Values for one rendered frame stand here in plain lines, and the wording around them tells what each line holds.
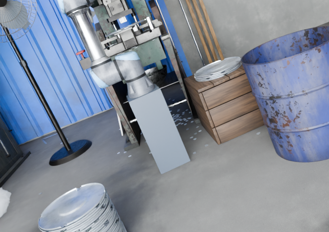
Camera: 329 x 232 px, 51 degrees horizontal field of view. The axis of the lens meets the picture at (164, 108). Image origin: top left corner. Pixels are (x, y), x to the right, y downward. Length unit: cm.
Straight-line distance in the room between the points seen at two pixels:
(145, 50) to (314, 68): 126
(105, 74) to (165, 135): 46
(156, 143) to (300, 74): 84
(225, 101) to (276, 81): 55
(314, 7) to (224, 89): 235
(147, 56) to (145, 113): 65
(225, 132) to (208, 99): 23
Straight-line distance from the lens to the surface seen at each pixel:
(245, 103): 198
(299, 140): 156
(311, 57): 142
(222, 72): 201
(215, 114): 194
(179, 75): 234
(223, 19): 381
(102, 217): 142
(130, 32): 242
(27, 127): 419
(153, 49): 236
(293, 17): 402
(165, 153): 190
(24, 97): 409
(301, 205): 139
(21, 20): 290
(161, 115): 183
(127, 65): 180
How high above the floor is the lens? 84
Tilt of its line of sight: 16 degrees down
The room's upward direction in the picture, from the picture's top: 23 degrees counter-clockwise
